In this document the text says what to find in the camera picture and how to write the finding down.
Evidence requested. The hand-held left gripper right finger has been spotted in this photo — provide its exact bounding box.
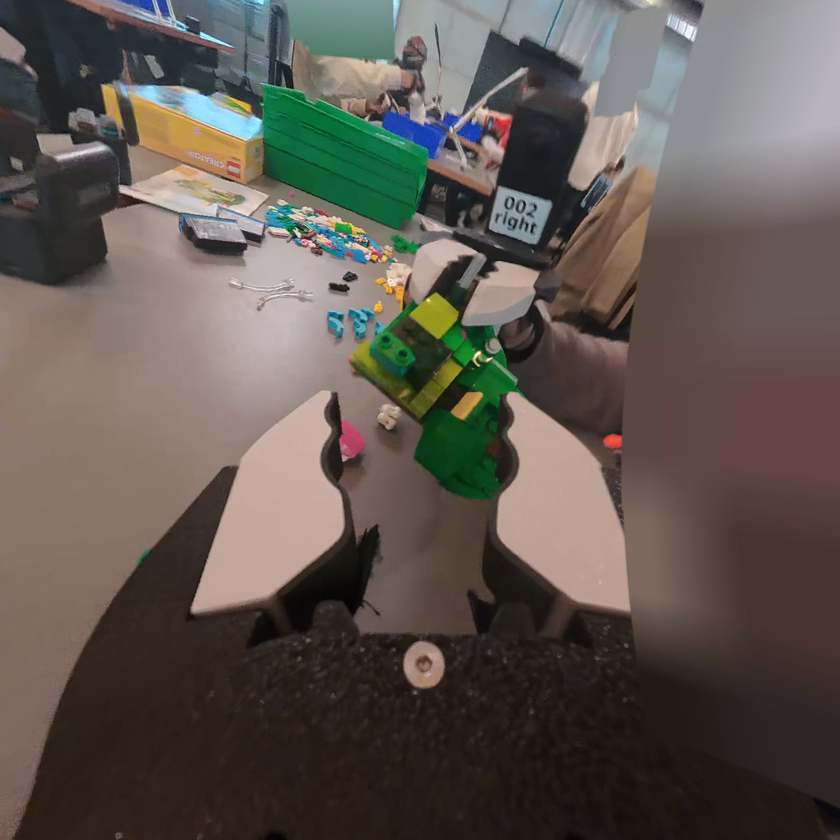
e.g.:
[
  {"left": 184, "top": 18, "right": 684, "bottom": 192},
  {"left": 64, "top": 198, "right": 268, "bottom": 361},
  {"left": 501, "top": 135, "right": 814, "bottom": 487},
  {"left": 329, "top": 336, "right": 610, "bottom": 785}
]
[{"left": 484, "top": 394, "right": 632, "bottom": 618}]

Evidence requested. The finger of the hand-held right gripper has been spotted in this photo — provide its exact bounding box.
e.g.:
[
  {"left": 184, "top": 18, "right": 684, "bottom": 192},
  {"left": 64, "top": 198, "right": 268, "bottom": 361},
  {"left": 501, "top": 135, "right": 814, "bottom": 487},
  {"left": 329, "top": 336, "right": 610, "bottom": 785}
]
[
  {"left": 458, "top": 262, "right": 542, "bottom": 328},
  {"left": 406, "top": 238, "right": 481, "bottom": 308}
]

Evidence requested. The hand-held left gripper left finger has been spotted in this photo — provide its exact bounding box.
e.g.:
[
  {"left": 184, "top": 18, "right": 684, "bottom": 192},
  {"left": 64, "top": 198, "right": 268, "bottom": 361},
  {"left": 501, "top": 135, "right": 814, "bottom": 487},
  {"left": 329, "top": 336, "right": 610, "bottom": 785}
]
[{"left": 189, "top": 390, "right": 358, "bottom": 619}]

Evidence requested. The green lego model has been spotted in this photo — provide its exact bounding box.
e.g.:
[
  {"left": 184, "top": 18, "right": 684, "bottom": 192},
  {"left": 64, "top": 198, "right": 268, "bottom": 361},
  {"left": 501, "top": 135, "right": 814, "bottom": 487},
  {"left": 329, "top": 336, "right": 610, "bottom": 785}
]
[{"left": 350, "top": 256, "right": 526, "bottom": 501}]

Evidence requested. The person's right forearm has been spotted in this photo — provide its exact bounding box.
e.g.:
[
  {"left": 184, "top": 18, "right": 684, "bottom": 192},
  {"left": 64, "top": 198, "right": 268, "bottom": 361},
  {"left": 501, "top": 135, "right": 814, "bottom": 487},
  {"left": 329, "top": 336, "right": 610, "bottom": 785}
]
[{"left": 518, "top": 315, "right": 631, "bottom": 434}]

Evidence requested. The group of turquoise lego pieces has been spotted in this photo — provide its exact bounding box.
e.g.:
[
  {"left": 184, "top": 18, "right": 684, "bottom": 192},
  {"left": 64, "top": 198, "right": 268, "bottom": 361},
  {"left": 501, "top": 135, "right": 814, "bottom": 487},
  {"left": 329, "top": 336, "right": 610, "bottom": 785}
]
[{"left": 326, "top": 305, "right": 376, "bottom": 339}]

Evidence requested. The pile of mixed lego pieces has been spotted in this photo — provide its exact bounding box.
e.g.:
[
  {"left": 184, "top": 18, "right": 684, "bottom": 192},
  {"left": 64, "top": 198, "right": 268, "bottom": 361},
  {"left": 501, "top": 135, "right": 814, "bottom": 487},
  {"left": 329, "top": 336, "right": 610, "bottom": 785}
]
[{"left": 264, "top": 200, "right": 395, "bottom": 263}]

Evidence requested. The lego instruction booklet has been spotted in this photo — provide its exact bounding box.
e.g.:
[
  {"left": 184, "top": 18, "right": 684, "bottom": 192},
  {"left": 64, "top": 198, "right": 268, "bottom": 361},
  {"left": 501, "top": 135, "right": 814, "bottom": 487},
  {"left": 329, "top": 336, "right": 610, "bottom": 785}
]
[{"left": 119, "top": 164, "right": 270, "bottom": 216}]

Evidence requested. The yellow lego box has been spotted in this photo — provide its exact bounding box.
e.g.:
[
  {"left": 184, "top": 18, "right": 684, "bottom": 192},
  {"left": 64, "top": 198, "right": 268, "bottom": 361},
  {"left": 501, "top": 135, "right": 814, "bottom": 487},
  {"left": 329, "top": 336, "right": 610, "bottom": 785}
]
[{"left": 101, "top": 84, "right": 265, "bottom": 185}]

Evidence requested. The person's right hand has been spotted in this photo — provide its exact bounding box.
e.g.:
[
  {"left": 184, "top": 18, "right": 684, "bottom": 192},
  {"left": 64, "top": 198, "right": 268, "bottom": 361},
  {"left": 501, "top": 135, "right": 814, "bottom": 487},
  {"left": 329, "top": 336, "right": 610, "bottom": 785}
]
[{"left": 497, "top": 305, "right": 549, "bottom": 362}]

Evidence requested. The black monitor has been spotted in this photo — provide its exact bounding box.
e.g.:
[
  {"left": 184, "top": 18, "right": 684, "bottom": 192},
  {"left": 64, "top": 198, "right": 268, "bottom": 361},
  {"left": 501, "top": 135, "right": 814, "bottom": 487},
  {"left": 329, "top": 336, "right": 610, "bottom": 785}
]
[{"left": 462, "top": 29, "right": 585, "bottom": 116}]

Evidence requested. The tan coat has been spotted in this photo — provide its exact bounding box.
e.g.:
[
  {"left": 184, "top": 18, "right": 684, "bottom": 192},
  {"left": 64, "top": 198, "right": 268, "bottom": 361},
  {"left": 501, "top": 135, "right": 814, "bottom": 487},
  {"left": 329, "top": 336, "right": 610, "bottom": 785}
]
[{"left": 551, "top": 164, "right": 657, "bottom": 329}]

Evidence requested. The blue storage bin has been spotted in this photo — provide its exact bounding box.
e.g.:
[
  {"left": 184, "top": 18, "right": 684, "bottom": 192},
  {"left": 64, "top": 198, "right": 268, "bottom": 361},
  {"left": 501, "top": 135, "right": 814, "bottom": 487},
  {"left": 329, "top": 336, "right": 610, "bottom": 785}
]
[{"left": 382, "top": 108, "right": 483, "bottom": 160}]

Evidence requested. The stack of green plastic bins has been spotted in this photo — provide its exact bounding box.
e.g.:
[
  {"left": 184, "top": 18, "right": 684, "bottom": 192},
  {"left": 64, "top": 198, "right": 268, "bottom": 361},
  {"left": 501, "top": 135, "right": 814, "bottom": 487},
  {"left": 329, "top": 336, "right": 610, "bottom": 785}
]
[{"left": 261, "top": 84, "right": 429, "bottom": 229}]

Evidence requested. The wooden topped desk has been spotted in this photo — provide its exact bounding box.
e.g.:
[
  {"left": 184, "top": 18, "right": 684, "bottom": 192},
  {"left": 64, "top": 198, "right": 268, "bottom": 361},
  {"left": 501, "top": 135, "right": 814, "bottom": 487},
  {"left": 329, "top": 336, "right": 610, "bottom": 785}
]
[{"left": 66, "top": 0, "right": 236, "bottom": 53}]

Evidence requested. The black slim device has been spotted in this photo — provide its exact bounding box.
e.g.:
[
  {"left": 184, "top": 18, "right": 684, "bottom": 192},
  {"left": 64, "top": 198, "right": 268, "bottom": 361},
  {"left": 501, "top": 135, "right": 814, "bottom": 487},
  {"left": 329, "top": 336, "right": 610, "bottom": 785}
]
[{"left": 113, "top": 82, "right": 140, "bottom": 147}]

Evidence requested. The black charging dock with batteries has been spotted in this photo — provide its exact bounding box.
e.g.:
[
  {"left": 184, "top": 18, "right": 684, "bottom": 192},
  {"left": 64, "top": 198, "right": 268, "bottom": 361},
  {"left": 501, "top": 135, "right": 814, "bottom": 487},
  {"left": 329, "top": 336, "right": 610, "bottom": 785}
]
[{"left": 69, "top": 108, "right": 126, "bottom": 142}]

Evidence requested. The black charger case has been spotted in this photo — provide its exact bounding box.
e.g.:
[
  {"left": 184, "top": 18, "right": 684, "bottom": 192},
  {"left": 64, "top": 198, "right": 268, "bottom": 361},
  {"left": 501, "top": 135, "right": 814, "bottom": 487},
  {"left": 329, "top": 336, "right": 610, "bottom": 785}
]
[{"left": 0, "top": 141, "right": 122, "bottom": 286}]

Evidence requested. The black camera battery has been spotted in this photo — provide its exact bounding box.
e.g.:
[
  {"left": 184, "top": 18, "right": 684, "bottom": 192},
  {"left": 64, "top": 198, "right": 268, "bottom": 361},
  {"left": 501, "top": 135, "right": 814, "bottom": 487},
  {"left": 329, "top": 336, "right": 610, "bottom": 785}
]
[
  {"left": 178, "top": 215, "right": 249, "bottom": 253},
  {"left": 220, "top": 209, "right": 266, "bottom": 242}
]

